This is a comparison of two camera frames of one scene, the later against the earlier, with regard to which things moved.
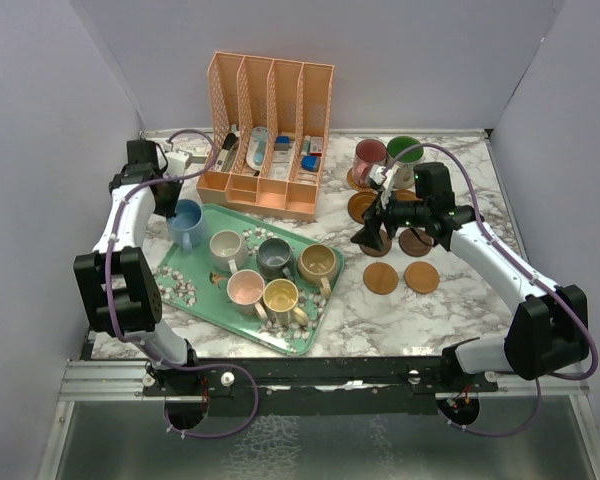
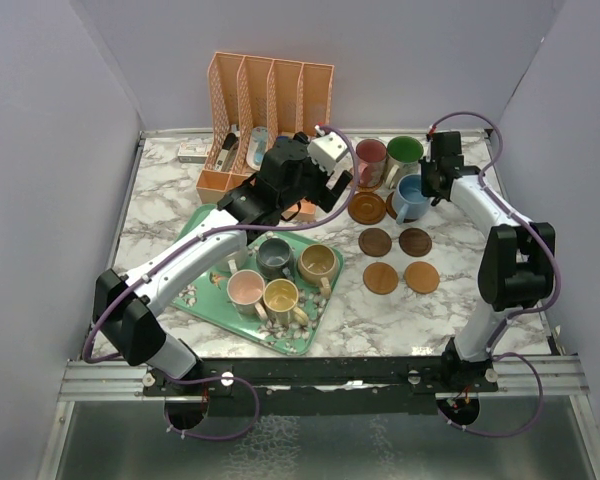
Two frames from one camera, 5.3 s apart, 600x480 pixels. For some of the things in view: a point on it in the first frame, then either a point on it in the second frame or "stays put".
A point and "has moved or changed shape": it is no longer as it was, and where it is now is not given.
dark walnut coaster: (377, 253) stays put
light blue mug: (185, 228) has moved or changed shape
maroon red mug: (368, 152) stays put
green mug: (405, 164) stays put
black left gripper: (170, 209) -> (323, 178)
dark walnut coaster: (411, 245) stays put
